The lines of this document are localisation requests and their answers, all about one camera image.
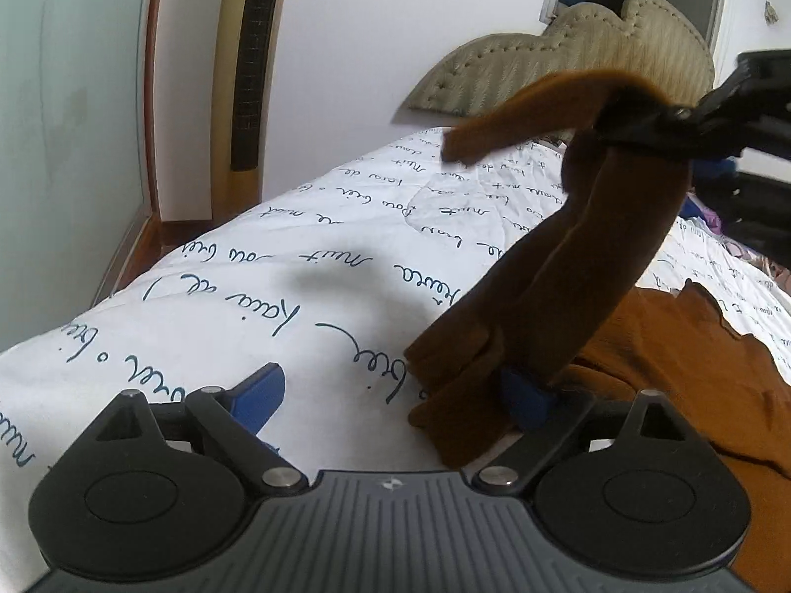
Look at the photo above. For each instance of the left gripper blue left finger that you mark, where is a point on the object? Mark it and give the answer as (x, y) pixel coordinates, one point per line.
(255, 400)

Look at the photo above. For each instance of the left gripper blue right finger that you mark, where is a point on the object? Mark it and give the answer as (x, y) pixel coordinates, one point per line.
(527, 403)

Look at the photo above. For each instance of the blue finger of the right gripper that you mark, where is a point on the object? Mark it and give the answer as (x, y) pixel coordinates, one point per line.
(642, 124)
(707, 170)

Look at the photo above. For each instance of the brown knit sweater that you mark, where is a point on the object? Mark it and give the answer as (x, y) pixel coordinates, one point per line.
(562, 308)

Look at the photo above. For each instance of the purple garment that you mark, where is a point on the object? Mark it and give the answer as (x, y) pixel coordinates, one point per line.
(695, 208)

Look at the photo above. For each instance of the olive upholstered headboard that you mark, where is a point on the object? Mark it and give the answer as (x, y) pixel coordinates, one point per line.
(650, 38)

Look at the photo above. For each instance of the white quilt with blue script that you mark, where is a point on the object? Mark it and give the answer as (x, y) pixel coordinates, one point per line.
(123, 471)

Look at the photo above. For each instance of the gold tower air conditioner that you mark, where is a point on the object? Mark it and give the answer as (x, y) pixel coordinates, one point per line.
(245, 47)

